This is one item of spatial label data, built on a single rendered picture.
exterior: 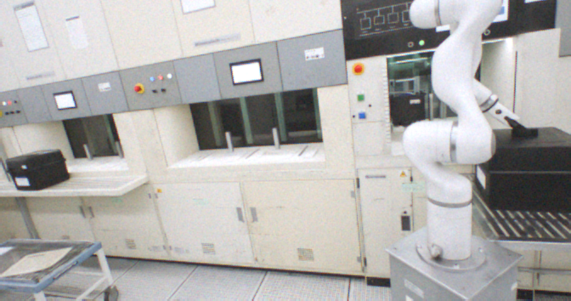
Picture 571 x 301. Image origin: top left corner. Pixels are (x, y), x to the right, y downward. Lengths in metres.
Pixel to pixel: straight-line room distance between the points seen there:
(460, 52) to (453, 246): 0.55
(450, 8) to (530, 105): 0.84
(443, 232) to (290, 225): 1.15
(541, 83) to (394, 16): 0.70
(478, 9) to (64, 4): 2.39
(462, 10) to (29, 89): 2.86
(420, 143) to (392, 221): 0.99
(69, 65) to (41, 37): 0.29
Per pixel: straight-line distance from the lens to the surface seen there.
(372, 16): 1.60
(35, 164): 2.80
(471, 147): 0.88
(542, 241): 1.24
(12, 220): 3.89
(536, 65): 1.67
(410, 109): 2.14
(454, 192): 0.94
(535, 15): 1.72
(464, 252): 1.05
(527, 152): 1.31
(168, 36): 2.01
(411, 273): 1.06
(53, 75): 2.77
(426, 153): 0.91
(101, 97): 2.43
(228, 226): 2.14
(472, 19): 0.94
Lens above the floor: 1.38
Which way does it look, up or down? 14 degrees down
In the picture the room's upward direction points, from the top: 8 degrees counter-clockwise
